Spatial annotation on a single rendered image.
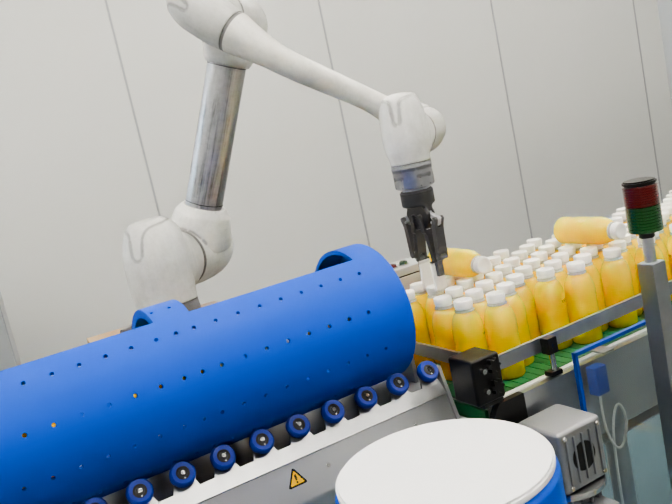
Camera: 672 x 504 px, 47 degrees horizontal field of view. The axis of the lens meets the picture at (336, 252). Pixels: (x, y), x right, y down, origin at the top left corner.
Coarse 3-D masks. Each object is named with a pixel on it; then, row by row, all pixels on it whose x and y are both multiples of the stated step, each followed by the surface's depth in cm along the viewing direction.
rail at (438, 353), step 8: (416, 344) 170; (424, 344) 167; (416, 352) 171; (424, 352) 168; (432, 352) 165; (440, 352) 162; (448, 352) 160; (456, 352) 157; (440, 360) 163; (448, 360) 161
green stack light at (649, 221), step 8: (640, 208) 144; (648, 208) 143; (656, 208) 144; (632, 216) 145; (640, 216) 144; (648, 216) 144; (656, 216) 144; (632, 224) 146; (640, 224) 144; (648, 224) 144; (656, 224) 144; (632, 232) 146; (640, 232) 145; (648, 232) 144
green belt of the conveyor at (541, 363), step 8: (640, 320) 177; (608, 328) 176; (616, 328) 175; (624, 328) 174; (576, 344) 171; (584, 344) 169; (560, 352) 168; (568, 352) 167; (536, 360) 166; (544, 360) 165; (560, 360) 163; (568, 360) 162; (528, 368) 162; (536, 368) 162; (544, 368) 160; (528, 376) 158; (536, 376) 157; (448, 384) 163; (512, 384) 155; (520, 384) 155; (456, 400) 158; (464, 408) 156; (472, 408) 153; (480, 408) 152; (464, 416) 157; (472, 416) 154; (480, 416) 151; (488, 416) 150
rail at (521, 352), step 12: (624, 300) 168; (636, 300) 169; (600, 312) 164; (612, 312) 165; (624, 312) 167; (576, 324) 160; (588, 324) 162; (600, 324) 164; (540, 336) 156; (564, 336) 159; (516, 348) 152; (528, 348) 154; (540, 348) 155; (504, 360) 151; (516, 360) 152
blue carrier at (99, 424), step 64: (192, 320) 132; (256, 320) 135; (320, 320) 139; (384, 320) 145; (0, 384) 117; (64, 384) 119; (128, 384) 122; (192, 384) 127; (256, 384) 132; (320, 384) 140; (0, 448) 113; (64, 448) 117; (128, 448) 122; (192, 448) 130
